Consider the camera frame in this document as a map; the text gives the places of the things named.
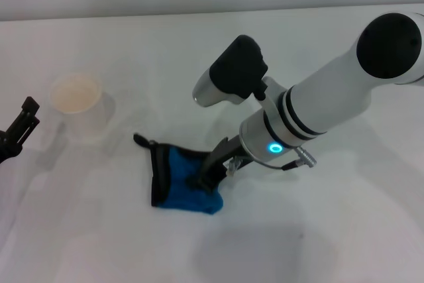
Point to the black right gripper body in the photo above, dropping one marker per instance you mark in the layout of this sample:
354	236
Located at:
225	152

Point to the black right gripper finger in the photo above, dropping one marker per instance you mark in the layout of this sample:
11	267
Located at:
198	177
216	182

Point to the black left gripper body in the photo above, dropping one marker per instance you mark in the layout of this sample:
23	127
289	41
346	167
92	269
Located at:
8	148

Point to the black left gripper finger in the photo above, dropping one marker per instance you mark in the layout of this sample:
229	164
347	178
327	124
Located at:
30	130
26	110

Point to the blue rag with black trim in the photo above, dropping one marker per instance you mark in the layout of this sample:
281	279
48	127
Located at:
175	170

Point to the white paper cup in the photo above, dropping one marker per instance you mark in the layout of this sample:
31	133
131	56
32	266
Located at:
83	117

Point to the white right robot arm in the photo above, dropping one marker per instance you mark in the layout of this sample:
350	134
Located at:
331	97

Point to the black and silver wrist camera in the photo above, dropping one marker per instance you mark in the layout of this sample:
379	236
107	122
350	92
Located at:
236	67

